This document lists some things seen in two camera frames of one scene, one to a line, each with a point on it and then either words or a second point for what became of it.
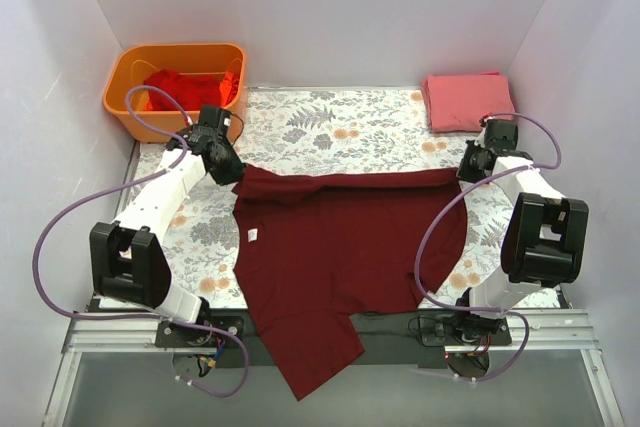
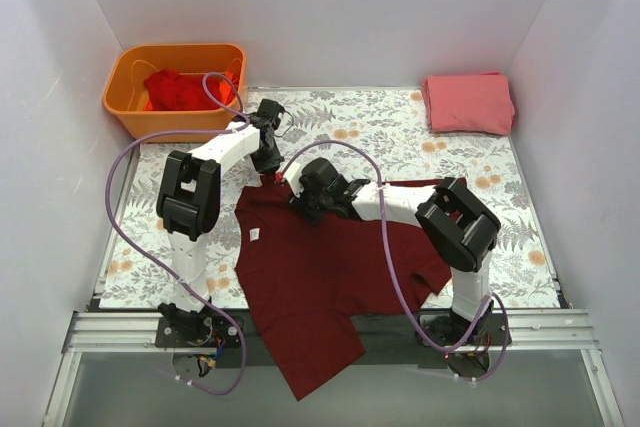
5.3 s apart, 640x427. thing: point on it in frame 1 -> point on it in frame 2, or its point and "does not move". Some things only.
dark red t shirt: (315, 247) does not move
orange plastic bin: (129, 65) does not move
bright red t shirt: (189, 90) does not move
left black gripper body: (228, 169) -> (267, 162)
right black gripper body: (467, 170) -> (307, 204)
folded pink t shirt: (457, 103) does not move
